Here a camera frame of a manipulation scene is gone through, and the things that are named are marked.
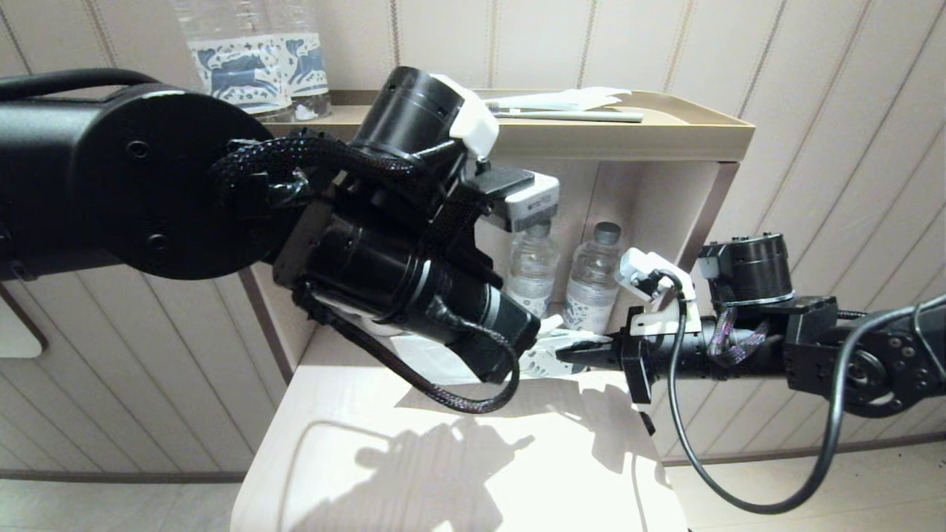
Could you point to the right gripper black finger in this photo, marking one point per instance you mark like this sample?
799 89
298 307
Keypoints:
591 356
602 340

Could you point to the white paper wrapper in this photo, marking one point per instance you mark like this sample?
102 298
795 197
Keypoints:
569 100

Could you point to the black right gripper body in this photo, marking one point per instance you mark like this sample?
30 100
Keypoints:
637 355

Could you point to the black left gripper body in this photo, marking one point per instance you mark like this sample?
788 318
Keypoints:
502 343

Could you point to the white brown-edged wall panel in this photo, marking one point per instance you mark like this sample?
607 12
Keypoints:
15 332

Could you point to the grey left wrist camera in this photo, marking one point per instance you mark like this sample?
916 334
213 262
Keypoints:
536 207

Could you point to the large blue-label water bottle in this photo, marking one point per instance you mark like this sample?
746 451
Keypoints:
236 74
310 66

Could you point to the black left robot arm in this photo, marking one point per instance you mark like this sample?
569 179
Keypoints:
148 185

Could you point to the grey-green toothbrush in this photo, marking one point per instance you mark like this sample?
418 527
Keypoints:
584 116

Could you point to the beige wooden shelf cabinet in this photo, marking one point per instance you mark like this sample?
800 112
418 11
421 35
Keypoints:
443 458

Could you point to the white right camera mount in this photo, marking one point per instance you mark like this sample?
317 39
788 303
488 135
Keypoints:
665 321

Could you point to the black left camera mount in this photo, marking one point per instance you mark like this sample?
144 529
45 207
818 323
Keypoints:
502 181

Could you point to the black cabinet caster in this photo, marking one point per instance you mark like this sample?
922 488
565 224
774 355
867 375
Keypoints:
648 423

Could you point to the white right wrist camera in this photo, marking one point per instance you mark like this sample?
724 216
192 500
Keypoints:
643 266

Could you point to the white blue patterned pouch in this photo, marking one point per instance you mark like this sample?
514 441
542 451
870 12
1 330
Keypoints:
429 362

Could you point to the small clear water bottle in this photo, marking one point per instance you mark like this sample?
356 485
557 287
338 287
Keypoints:
532 273
591 288

